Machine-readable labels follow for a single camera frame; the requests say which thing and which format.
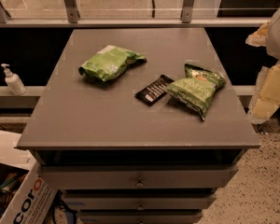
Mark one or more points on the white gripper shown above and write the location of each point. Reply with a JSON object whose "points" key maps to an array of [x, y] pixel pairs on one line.
{"points": [[279, 34]]}

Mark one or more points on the green jalapeno chip bag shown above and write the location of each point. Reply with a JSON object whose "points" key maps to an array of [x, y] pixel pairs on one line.
{"points": [[197, 88]]}

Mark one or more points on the black rxbar chocolate bar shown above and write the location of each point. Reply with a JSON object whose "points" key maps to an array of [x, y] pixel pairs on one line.
{"points": [[153, 92]]}

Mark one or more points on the grey drawer cabinet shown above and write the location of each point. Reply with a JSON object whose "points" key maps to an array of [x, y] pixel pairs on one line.
{"points": [[94, 140]]}

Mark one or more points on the green chip bag left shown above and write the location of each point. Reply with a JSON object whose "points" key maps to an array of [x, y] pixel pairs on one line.
{"points": [[109, 63]]}

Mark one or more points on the top drawer knob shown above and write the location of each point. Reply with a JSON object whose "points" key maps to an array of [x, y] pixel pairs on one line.
{"points": [[139, 183]]}

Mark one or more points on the drawer knob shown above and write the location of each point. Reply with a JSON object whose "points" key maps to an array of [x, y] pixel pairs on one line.
{"points": [[139, 183], [140, 207]]}

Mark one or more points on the middle drawer knob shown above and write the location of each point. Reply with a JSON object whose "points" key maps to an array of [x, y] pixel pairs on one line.
{"points": [[140, 207]]}

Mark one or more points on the white pump bottle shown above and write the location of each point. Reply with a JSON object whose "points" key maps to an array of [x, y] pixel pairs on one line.
{"points": [[13, 81]]}

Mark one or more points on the white cardboard box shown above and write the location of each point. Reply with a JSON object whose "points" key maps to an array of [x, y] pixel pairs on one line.
{"points": [[25, 197]]}

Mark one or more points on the metal railing frame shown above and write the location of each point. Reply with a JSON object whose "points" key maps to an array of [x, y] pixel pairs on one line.
{"points": [[135, 13]]}

